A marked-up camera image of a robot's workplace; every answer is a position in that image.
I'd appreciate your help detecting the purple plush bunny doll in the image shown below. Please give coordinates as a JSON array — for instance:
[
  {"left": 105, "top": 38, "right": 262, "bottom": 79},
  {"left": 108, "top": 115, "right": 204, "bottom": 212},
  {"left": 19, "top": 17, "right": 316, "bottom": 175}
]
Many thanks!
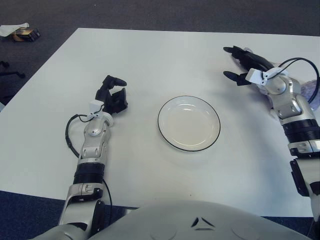
[{"left": 258, "top": 78, "right": 320, "bottom": 112}]

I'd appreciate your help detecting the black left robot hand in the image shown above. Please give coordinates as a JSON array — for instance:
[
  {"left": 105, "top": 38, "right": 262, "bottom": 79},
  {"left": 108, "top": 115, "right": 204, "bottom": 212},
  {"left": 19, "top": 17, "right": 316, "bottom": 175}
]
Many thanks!
[{"left": 94, "top": 74, "right": 129, "bottom": 115}]

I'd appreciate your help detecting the grey robot torso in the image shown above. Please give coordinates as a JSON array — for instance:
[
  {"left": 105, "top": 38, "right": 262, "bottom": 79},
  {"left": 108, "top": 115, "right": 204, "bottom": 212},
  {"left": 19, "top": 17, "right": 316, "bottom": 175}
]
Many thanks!
[{"left": 37, "top": 199, "right": 320, "bottom": 240}]

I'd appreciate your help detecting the white box on wrist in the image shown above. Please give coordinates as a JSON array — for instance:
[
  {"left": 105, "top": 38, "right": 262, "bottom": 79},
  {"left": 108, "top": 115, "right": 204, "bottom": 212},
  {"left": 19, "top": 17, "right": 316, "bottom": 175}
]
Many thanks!
[
  {"left": 88, "top": 99, "right": 104, "bottom": 115},
  {"left": 245, "top": 68, "right": 268, "bottom": 85}
]

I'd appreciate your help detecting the white box on left wrist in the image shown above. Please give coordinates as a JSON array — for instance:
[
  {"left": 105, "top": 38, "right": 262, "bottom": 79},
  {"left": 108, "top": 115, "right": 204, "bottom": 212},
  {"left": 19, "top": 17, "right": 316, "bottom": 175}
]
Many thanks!
[{"left": 88, "top": 99, "right": 104, "bottom": 115}]

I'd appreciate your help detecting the white plate with black rim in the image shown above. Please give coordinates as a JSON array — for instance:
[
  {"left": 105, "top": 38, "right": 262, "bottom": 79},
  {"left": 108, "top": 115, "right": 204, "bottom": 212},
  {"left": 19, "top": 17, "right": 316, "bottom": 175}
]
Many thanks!
[{"left": 157, "top": 95, "right": 222, "bottom": 153}]

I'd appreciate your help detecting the black office chair base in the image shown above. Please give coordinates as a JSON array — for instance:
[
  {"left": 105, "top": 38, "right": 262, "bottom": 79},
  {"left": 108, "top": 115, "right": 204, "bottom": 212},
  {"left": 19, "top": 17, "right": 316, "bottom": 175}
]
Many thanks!
[{"left": 0, "top": 60, "right": 26, "bottom": 79}]

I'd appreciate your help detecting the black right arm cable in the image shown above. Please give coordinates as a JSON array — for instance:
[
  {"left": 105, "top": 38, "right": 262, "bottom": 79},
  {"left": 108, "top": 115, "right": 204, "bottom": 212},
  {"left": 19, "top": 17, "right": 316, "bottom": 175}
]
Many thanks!
[{"left": 276, "top": 57, "right": 320, "bottom": 105}]

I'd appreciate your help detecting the white box on right wrist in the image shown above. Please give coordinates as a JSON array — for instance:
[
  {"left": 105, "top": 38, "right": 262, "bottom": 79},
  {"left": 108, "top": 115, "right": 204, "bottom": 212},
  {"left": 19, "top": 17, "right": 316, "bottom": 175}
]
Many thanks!
[{"left": 245, "top": 68, "right": 268, "bottom": 85}]

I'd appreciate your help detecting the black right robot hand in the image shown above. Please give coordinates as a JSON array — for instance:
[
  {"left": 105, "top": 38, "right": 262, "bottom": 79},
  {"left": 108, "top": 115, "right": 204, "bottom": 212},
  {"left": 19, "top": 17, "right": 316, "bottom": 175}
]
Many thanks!
[{"left": 222, "top": 45, "right": 276, "bottom": 87}]

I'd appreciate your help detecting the white cloth on floor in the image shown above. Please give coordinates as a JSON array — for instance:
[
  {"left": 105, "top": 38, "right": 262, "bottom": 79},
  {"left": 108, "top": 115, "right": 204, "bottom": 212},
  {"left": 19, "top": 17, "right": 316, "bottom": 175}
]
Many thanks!
[{"left": 0, "top": 22, "right": 31, "bottom": 38}]

